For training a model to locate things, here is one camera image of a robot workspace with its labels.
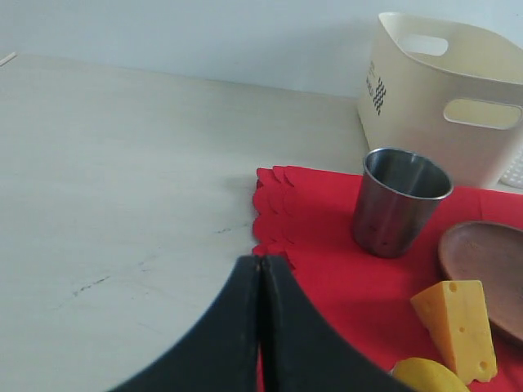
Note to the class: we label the red table cloth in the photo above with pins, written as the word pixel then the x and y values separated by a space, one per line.
pixel 305 215

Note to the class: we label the cream plastic storage bin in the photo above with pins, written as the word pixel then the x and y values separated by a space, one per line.
pixel 446 90

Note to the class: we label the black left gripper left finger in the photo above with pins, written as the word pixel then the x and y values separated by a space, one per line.
pixel 219 353

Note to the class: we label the yellow cheese wedge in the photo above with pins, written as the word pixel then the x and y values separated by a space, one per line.
pixel 454 313

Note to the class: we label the brown wooden plate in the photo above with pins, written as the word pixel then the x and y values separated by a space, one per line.
pixel 491 253

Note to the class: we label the yellow lemon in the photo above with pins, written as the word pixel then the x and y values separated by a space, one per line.
pixel 427 375

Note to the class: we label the white perforated plastic basket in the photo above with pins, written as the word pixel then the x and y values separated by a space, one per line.
pixel 513 176

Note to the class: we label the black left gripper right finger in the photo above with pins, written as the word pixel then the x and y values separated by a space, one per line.
pixel 300 350

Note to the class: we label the stainless steel cup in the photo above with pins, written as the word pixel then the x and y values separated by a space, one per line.
pixel 399 191

